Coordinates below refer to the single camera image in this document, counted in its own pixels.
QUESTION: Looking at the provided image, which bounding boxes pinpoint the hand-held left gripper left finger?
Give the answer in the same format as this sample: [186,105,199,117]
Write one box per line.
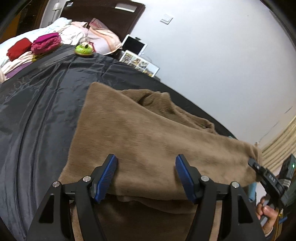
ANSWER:
[26,153,117,241]

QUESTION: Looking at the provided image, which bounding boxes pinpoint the brown fleece sweater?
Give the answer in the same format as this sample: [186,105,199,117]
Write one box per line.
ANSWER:
[58,82,263,241]

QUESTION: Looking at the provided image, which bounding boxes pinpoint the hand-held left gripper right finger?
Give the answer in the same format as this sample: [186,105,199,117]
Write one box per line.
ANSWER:
[175,153,266,241]

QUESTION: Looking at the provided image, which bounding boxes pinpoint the beige striped curtain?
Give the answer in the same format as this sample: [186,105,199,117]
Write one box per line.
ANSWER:
[261,116,296,166]

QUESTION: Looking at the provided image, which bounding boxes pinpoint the white wall switch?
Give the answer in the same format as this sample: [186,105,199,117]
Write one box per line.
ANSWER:
[160,13,173,25]

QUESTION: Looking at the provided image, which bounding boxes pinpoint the light blue cloth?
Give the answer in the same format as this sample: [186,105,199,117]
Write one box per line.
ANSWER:
[248,181,258,202]

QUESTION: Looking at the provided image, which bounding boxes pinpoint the white tablet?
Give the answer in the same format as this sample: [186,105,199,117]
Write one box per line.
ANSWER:
[121,34,148,56]

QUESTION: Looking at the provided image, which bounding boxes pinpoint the photo frame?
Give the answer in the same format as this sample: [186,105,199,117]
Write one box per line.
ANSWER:
[119,50,160,77]

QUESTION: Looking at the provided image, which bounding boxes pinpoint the person's right hand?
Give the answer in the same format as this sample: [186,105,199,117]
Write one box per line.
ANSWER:
[255,197,279,234]

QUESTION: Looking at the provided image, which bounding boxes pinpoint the white quilt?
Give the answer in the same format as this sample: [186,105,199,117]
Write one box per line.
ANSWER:
[0,28,50,67]

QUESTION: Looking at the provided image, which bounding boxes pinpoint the dark wooden headboard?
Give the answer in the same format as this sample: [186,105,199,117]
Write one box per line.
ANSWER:
[60,0,146,42]

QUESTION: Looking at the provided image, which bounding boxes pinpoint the purple floral bed sheet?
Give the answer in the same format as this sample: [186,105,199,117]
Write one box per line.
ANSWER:
[5,61,33,79]

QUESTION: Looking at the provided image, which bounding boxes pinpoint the cream pink quilt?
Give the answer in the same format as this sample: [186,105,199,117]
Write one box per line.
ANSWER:
[47,17,90,45]

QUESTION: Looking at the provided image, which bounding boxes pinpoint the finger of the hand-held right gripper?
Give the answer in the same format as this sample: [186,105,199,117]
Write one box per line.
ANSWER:
[259,178,281,208]
[248,158,281,189]

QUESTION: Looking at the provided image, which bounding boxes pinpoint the pink striped pillow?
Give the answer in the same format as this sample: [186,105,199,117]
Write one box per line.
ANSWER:
[87,18,122,55]

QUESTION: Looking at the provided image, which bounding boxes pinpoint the person's right forearm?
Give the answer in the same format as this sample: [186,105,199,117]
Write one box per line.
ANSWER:
[261,222,281,240]

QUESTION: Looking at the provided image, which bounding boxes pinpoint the red folded garment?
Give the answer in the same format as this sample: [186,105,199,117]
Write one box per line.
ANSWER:
[6,38,33,61]

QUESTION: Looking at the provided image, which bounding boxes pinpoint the green toy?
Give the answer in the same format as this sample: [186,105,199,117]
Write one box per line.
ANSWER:
[74,42,94,57]

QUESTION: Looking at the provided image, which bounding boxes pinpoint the magenta garment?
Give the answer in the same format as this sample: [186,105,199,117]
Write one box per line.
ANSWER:
[31,32,62,55]

